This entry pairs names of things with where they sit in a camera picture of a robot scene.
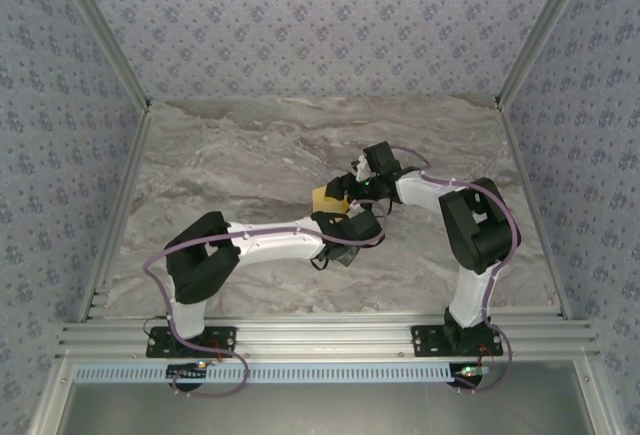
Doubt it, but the grey metal sheet panel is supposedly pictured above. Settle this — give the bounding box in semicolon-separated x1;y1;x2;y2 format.
55;382;599;435

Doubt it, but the aluminium lower frame bar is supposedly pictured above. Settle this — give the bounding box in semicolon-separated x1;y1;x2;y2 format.
27;354;76;435
569;354;619;435

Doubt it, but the yellow paper sheet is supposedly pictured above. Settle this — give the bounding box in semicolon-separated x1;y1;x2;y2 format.
310;185;352;215

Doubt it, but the white right camera mount bracket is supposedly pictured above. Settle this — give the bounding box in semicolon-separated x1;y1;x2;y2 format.
350;153;370;182

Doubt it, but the aluminium side rail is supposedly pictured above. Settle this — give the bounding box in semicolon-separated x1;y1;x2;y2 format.
76;103;155;324
494;103;574;322

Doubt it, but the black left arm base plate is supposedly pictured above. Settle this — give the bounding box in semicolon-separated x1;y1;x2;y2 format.
144;324;238;360

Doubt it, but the small black controller board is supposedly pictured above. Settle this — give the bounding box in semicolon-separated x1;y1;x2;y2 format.
448;362;495;390
165;361;208;384

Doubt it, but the aluminium corner post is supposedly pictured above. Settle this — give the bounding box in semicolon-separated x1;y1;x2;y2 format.
52;0;152;112
494;0;600;107

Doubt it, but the white slotted cable duct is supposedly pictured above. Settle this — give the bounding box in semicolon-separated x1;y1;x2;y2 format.
73;361;496;385

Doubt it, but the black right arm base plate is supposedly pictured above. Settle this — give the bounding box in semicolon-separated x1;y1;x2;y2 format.
409;323;504;359

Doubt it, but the long aluminium base rail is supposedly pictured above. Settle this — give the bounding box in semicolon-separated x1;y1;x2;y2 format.
55;310;602;362

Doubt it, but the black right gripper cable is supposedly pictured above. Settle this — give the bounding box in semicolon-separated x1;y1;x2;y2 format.
351;196;395;217

